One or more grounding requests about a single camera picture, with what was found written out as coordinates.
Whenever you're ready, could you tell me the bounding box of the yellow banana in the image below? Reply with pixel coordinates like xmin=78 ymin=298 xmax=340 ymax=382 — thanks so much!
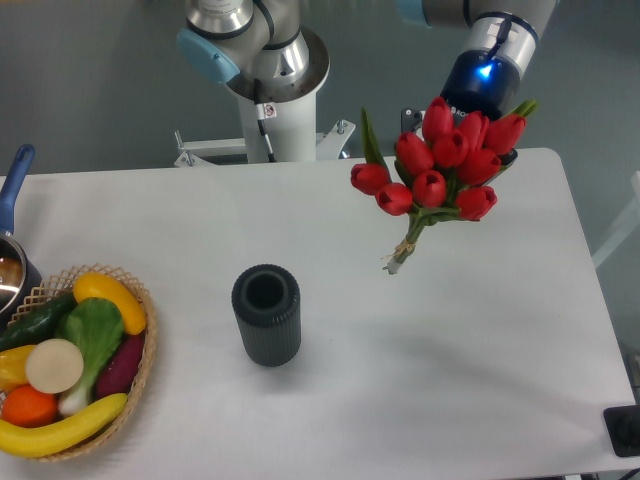
xmin=1 ymin=393 xmax=128 ymax=458

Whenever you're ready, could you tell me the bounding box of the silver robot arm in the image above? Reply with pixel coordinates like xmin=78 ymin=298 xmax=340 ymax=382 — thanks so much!
xmin=175 ymin=1 xmax=557 ymax=167

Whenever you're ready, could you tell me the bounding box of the beige round radish slice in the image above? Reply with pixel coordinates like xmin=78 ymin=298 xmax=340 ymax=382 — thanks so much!
xmin=25 ymin=338 xmax=84 ymax=394

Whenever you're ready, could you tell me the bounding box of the woven wicker basket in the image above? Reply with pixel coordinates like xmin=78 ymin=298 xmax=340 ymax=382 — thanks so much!
xmin=1 ymin=264 xmax=157 ymax=461

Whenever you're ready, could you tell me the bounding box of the white frame at right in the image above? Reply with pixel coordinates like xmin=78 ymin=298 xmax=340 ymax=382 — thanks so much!
xmin=591 ymin=171 xmax=639 ymax=269

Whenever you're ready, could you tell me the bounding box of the blue handled saucepan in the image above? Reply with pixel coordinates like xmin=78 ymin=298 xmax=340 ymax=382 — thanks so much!
xmin=1 ymin=144 xmax=41 ymax=332

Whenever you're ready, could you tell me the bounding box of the yellow bell pepper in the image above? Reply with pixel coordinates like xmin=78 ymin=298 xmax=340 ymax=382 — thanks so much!
xmin=0 ymin=345 xmax=35 ymax=393

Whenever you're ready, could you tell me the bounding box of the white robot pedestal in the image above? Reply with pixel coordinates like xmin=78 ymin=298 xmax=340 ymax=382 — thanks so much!
xmin=177 ymin=27 xmax=356 ymax=163

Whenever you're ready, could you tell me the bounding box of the black device at table edge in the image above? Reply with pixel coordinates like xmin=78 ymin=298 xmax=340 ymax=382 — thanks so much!
xmin=603 ymin=405 xmax=639 ymax=458

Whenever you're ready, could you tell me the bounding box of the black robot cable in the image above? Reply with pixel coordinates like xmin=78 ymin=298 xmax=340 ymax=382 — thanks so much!
xmin=252 ymin=78 xmax=278 ymax=164

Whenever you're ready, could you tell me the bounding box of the dark grey ribbed vase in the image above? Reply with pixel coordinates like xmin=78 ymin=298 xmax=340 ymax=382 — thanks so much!
xmin=231 ymin=264 xmax=301 ymax=367

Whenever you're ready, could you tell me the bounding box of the green cucumber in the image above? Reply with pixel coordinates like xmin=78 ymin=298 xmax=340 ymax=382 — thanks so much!
xmin=1 ymin=292 xmax=77 ymax=351

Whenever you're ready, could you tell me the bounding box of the purple sweet potato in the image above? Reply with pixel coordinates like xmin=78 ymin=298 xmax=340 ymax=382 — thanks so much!
xmin=94 ymin=334 xmax=144 ymax=399

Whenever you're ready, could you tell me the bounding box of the orange fruit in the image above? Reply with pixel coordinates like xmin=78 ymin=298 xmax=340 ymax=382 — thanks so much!
xmin=1 ymin=385 xmax=58 ymax=428

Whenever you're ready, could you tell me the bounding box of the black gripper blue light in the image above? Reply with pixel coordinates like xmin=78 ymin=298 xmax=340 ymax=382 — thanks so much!
xmin=401 ymin=51 xmax=521 ymax=167

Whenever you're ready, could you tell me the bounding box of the red tulip bouquet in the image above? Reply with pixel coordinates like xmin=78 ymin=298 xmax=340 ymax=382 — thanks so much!
xmin=350 ymin=97 xmax=539 ymax=275

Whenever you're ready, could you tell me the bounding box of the green bok choy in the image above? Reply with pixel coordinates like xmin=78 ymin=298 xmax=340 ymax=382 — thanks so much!
xmin=55 ymin=298 xmax=124 ymax=417

